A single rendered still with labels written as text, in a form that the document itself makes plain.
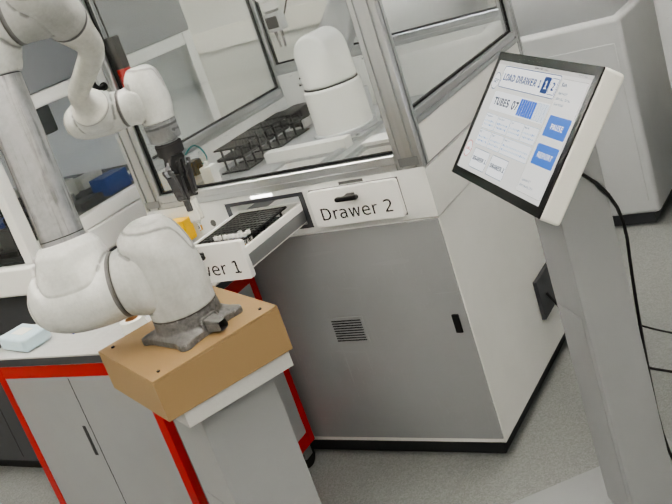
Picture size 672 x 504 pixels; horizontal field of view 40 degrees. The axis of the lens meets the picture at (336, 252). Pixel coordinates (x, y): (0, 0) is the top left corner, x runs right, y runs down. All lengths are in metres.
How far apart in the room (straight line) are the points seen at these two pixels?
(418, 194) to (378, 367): 0.62
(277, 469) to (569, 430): 1.06
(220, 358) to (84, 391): 0.77
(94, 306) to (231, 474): 0.49
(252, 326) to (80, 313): 0.37
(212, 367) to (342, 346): 0.93
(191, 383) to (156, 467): 0.74
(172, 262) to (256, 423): 0.43
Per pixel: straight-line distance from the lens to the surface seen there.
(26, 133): 2.09
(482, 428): 2.83
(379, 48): 2.42
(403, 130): 2.46
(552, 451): 2.86
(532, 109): 2.02
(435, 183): 2.52
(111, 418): 2.70
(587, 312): 2.14
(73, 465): 2.96
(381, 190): 2.54
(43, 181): 2.09
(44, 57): 3.35
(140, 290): 2.03
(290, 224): 2.65
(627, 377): 2.25
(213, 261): 2.51
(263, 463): 2.19
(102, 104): 2.52
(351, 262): 2.71
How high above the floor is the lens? 1.58
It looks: 18 degrees down
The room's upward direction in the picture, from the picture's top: 19 degrees counter-clockwise
